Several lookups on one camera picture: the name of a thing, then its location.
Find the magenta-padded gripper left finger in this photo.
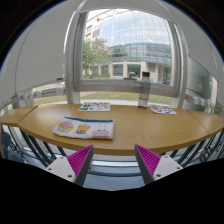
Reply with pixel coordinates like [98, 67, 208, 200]
[44, 143, 95, 187]

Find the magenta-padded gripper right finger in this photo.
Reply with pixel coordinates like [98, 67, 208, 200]
[134, 143, 184, 186]

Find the white cartoon-print towel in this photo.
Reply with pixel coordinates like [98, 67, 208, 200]
[52, 116, 115, 140]

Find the small colourful sticker sheet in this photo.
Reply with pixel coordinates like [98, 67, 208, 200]
[148, 103, 178, 116]

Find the large colourful sticker sheet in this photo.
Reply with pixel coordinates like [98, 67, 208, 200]
[77, 101, 111, 113]

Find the clear water bottle black cap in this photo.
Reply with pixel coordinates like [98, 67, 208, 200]
[137, 70, 152, 110]

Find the green tree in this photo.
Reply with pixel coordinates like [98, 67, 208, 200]
[82, 38, 110, 79]

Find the glass-fronted building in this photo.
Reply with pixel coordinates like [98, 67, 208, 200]
[84, 9, 173, 84]

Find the white wall socket trunking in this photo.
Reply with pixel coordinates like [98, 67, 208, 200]
[18, 85, 66, 101]
[184, 93, 216, 108]

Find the grey window frame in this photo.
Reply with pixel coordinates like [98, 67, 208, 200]
[64, 6, 188, 104]

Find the grey window handle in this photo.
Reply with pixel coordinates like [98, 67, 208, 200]
[123, 71, 138, 81]

